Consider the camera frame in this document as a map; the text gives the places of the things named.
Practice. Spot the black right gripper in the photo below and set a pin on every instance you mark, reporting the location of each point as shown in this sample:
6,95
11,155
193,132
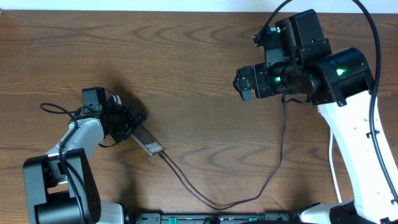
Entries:
259,73

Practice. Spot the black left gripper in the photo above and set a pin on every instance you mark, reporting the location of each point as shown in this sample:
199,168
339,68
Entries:
133,120

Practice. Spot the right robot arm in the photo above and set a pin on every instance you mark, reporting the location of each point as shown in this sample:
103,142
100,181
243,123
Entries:
299,59

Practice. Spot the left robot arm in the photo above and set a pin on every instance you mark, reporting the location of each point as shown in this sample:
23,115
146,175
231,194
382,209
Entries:
60,187

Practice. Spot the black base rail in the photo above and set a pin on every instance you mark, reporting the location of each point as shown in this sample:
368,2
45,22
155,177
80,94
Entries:
157,218

